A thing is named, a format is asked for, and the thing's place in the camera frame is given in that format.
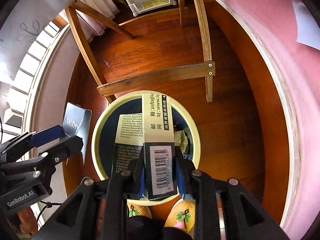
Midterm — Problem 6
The dark grey small carton box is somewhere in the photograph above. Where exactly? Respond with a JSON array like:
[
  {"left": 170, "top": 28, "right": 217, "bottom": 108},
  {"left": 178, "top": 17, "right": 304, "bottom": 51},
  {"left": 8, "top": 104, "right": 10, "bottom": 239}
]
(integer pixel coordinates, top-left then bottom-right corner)
[{"left": 62, "top": 102, "right": 92, "bottom": 164}]

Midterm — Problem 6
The pink bed blanket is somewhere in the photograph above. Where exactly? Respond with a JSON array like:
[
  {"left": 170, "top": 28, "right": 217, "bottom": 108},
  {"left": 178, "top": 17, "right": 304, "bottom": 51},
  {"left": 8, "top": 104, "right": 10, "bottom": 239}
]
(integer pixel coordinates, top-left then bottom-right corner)
[{"left": 197, "top": 0, "right": 320, "bottom": 240}]

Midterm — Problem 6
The left yellow embroidered slipper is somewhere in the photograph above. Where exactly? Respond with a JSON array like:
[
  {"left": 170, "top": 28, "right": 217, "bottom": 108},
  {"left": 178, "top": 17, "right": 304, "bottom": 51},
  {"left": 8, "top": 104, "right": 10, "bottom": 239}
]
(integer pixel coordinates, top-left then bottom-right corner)
[{"left": 127, "top": 202, "right": 152, "bottom": 218}]

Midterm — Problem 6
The right yellow embroidered slipper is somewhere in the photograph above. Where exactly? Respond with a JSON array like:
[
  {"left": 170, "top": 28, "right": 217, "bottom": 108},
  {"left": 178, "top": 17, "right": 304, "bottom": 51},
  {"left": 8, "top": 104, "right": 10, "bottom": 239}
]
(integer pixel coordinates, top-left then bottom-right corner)
[{"left": 164, "top": 199, "right": 195, "bottom": 233}]

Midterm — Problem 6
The green white barcode carton box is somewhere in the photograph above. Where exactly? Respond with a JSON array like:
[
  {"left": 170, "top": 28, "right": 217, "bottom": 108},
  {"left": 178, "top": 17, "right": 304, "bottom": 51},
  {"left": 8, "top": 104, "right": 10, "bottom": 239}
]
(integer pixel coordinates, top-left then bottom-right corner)
[{"left": 112, "top": 92, "right": 177, "bottom": 201}]

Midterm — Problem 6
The cream window curtain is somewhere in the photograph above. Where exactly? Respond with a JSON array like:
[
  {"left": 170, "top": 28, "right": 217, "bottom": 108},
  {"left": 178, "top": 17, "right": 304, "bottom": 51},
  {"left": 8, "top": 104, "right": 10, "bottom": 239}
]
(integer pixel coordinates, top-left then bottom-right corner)
[{"left": 76, "top": 0, "right": 119, "bottom": 42}]

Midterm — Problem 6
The yellow embroidered slipper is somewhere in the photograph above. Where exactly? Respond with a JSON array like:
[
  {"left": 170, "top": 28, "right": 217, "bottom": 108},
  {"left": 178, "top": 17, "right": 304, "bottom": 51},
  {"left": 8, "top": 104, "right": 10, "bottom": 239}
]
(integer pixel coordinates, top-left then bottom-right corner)
[
  {"left": 127, "top": 202, "right": 152, "bottom": 218},
  {"left": 164, "top": 199, "right": 195, "bottom": 233}
]

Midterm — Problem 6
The tree pattern tablecloth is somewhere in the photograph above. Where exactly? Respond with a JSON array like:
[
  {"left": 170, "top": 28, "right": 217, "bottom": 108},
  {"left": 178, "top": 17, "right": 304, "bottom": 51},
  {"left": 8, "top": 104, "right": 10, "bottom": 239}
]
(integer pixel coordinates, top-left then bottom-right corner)
[{"left": 1, "top": 0, "right": 72, "bottom": 83}]

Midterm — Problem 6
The round yellow rimmed trash bin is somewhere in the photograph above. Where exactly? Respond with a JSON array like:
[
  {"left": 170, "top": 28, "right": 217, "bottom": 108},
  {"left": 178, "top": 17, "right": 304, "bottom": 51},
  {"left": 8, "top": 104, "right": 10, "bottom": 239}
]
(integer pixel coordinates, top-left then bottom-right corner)
[{"left": 92, "top": 90, "right": 201, "bottom": 206}]

